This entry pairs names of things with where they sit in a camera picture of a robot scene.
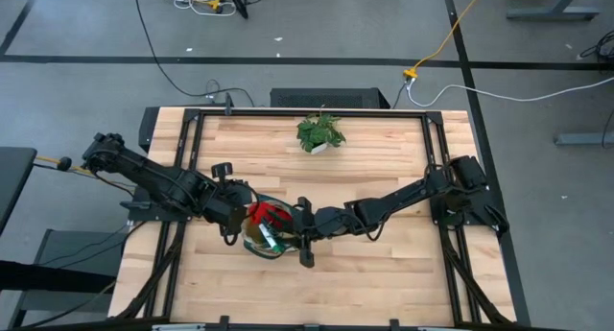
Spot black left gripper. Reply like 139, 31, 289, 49
201, 161, 261, 248

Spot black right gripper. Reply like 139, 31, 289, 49
290, 195, 347, 270

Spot red and black gardening glove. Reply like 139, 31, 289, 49
246, 201, 294, 227

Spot clear gardening bag green trim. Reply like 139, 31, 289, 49
239, 198, 302, 262

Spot green potted plant white pot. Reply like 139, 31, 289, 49
295, 106, 348, 155

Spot black control box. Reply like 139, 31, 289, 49
137, 106, 162, 154

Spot black computer case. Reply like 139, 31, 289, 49
269, 86, 391, 110

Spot black side cart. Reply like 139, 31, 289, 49
0, 227, 127, 330

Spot grey desk foot short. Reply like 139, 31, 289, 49
554, 130, 614, 147

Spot grey desk foot long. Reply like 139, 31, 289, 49
506, 0, 601, 22

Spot black metal table frame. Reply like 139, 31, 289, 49
107, 107, 520, 331

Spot long black floor cable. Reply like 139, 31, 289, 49
132, 0, 256, 107

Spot thin yellow cable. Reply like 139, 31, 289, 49
35, 154, 93, 176

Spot coiled white cable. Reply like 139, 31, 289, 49
172, 0, 238, 18

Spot long white cable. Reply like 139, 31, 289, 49
406, 76, 614, 108

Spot long yellow extension cable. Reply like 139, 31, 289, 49
402, 0, 489, 81

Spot black cable bundle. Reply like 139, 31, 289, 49
579, 30, 614, 63

